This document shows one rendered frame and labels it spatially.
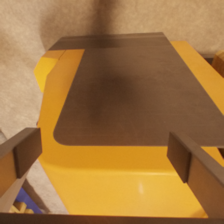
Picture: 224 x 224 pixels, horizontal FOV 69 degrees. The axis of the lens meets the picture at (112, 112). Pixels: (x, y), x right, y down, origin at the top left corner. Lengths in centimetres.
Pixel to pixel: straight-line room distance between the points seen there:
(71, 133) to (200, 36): 97
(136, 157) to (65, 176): 13
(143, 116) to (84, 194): 20
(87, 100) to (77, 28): 71
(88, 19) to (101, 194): 91
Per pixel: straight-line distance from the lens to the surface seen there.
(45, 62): 81
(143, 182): 30
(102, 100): 43
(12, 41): 127
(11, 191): 81
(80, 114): 39
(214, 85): 65
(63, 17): 110
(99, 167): 29
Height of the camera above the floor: 103
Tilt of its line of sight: 51 degrees down
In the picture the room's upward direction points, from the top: 175 degrees counter-clockwise
